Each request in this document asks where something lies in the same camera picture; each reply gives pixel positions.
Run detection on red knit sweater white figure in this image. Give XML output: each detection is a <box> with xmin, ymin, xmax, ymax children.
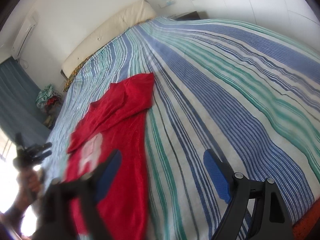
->
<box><xmin>65</xmin><ymin>73</ymin><xmax>155</xmax><ymax>239</ymax></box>

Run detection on pile of colourful clothes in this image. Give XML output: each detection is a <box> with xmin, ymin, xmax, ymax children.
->
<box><xmin>36</xmin><ymin>84</ymin><xmax>62</xmax><ymax>129</ymax></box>

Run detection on person's left hand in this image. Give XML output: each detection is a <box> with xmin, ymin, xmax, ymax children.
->
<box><xmin>17</xmin><ymin>168</ymin><xmax>43</xmax><ymax>207</ymax></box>

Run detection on teal blue curtain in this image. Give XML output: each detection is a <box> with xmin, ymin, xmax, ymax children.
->
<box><xmin>0</xmin><ymin>57</ymin><xmax>50</xmax><ymax>147</ymax></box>

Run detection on blue green striped bedspread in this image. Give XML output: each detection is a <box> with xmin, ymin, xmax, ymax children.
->
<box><xmin>44</xmin><ymin>17</ymin><xmax>319</xmax><ymax>239</ymax></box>

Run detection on cream padded headboard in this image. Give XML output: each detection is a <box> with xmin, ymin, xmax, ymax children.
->
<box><xmin>62</xmin><ymin>0</ymin><xmax>157</xmax><ymax>78</ymax></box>

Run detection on dark wooden nightstand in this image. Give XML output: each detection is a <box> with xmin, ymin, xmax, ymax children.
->
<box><xmin>174</xmin><ymin>11</ymin><xmax>208</xmax><ymax>21</ymax></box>

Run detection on white wardrobe doors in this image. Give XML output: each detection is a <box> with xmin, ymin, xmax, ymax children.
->
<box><xmin>192</xmin><ymin>0</ymin><xmax>320</xmax><ymax>30</ymax></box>

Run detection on white wall air conditioner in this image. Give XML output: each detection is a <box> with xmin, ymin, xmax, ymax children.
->
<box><xmin>11</xmin><ymin>17</ymin><xmax>37</xmax><ymax>60</ymax></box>

